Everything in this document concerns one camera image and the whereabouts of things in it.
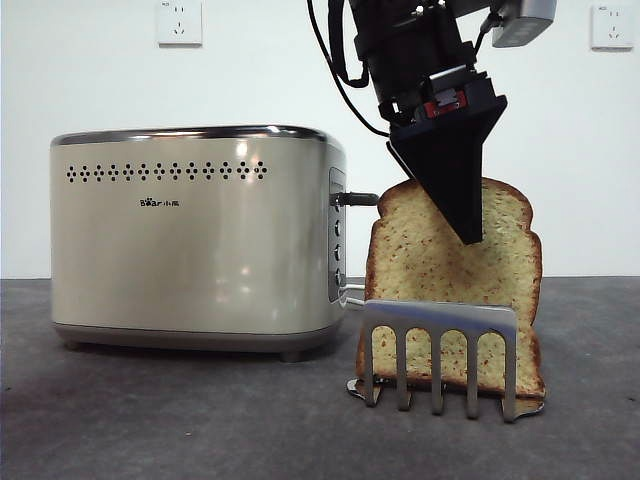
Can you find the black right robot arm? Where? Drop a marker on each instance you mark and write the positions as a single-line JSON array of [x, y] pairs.
[[405, 40]]

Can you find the grey toaster lever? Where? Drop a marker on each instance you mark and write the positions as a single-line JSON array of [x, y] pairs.
[[360, 199]]

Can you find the white wall socket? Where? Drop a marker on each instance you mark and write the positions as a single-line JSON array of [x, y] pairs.
[[612, 27], [181, 25]]

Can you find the cream two-slot toaster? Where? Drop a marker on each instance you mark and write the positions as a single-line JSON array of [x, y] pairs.
[[190, 250]]

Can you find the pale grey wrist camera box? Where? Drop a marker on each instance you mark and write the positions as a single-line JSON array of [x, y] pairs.
[[525, 22]]

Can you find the silver metal toast rack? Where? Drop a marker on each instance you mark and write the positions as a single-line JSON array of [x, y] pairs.
[[435, 315]]

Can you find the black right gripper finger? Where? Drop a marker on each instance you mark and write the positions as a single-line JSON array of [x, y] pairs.
[[402, 157], [450, 170]]

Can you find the bread slice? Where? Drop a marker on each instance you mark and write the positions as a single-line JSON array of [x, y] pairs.
[[415, 250]]

